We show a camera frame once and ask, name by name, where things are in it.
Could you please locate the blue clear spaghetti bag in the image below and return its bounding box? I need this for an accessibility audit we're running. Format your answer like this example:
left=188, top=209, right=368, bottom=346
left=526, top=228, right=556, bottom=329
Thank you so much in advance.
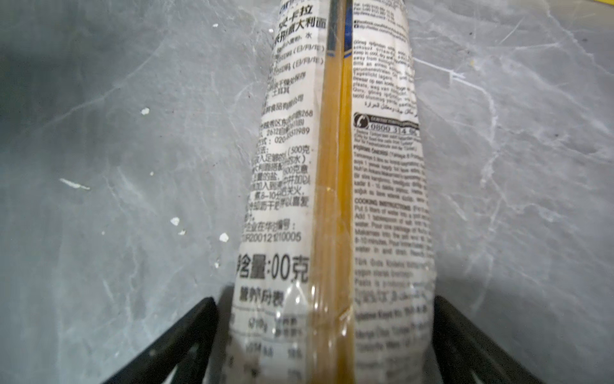
left=220, top=1, right=341, bottom=383
left=345, top=1, right=437, bottom=383

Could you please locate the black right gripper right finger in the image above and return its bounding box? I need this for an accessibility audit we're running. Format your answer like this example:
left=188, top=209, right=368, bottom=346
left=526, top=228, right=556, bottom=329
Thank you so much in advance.
left=433, top=295, right=543, bottom=384

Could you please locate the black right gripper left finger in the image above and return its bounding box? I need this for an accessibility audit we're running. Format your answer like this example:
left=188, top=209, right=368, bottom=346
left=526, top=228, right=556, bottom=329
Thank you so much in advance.
left=107, top=298, right=218, bottom=383

